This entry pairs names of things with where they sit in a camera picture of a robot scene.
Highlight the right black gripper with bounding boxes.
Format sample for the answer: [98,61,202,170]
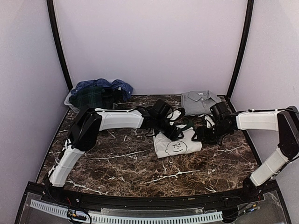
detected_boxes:
[192,122,230,145]

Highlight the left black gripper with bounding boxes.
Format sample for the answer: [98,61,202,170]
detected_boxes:
[154,116,184,140]

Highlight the white and green raglan shirt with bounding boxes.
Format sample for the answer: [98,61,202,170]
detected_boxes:
[153,120,202,159]

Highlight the dark green plaid garment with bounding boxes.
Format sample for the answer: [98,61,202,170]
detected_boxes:
[69,86,105,109]

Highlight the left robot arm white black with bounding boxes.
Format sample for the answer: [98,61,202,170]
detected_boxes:
[44,106,184,203]

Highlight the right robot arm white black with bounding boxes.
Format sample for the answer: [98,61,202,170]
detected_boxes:
[192,103,299,203]

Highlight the white perforated laundry basket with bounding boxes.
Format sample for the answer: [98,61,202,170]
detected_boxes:
[64,92,80,113]

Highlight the folded grey polo shirt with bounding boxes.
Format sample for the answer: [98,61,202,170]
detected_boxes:
[180,91,221,116]

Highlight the black garment in basket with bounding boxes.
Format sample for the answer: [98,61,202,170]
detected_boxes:
[101,87,122,109]

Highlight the blue checkered shirt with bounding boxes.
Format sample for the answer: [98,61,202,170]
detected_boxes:
[70,78,134,101]

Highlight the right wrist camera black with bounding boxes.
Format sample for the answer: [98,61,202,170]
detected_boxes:
[210,102,229,120]

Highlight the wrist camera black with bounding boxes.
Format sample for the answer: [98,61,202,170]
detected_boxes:
[210,102,229,120]
[153,99,171,119]

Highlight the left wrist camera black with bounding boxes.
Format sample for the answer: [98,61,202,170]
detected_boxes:
[153,99,171,119]

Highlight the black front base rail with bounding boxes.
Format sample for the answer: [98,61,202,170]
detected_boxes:
[25,181,278,212]

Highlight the right black frame post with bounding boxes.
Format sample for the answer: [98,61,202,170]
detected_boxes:
[226,0,254,99]

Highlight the black frame post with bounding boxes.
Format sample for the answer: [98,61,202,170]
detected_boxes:
[46,0,73,91]
[226,0,254,99]

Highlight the white slotted cable duct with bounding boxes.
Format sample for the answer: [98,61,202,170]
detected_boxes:
[29,199,223,224]

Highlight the left black frame post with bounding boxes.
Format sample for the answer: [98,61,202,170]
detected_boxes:
[46,0,73,91]

